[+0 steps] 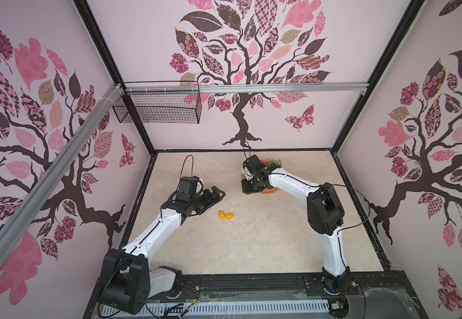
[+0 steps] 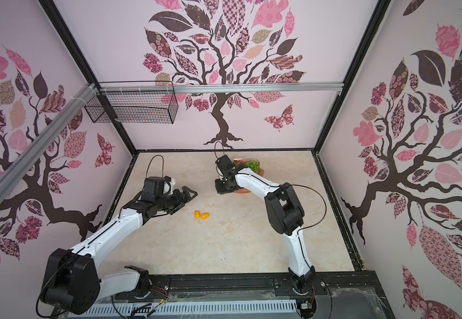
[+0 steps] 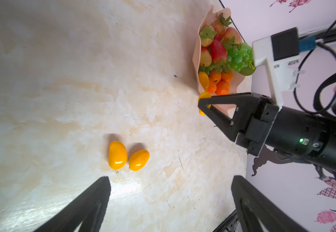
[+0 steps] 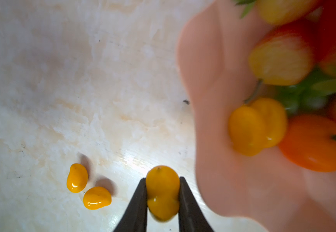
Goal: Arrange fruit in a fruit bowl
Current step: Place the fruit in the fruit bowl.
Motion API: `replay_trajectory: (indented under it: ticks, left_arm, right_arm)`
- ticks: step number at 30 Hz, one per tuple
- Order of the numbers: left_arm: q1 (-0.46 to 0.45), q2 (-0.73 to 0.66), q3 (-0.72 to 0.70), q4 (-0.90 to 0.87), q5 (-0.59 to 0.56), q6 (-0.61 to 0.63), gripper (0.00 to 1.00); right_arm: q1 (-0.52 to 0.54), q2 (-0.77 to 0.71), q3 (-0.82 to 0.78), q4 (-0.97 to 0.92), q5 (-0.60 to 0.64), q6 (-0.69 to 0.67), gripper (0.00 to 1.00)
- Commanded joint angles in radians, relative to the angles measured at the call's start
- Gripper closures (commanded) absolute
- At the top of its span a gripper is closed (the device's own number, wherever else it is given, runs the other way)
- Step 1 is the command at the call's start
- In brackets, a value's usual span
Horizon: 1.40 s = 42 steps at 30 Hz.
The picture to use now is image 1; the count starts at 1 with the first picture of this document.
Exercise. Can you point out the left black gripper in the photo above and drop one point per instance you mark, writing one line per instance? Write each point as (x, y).
(210, 201)

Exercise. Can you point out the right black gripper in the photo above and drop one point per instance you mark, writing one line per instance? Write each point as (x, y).
(251, 183)

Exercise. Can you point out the pink leaf-shaped bowl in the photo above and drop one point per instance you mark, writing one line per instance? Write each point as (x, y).
(265, 162)

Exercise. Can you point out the green grape bunch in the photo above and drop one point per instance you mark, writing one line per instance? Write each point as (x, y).
(276, 162)

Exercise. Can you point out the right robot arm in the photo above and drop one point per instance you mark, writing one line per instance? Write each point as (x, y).
(325, 213)

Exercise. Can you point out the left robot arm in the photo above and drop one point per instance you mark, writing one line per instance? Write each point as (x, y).
(126, 281)

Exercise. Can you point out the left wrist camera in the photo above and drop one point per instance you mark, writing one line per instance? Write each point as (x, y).
(199, 185)

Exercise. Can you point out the black wire basket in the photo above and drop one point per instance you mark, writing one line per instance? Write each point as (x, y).
(160, 102)

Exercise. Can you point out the white slotted cable duct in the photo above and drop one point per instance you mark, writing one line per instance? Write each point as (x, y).
(210, 309)

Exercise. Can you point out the back aluminium rail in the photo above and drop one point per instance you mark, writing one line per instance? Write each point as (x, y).
(225, 89)

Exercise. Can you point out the aluminium rail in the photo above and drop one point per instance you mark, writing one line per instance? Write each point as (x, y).
(18, 223)
(225, 89)

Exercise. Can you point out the black base frame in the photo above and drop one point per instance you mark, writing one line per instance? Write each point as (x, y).
(387, 294)

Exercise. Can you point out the left aluminium rail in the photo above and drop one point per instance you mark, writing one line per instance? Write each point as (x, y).
(18, 223)

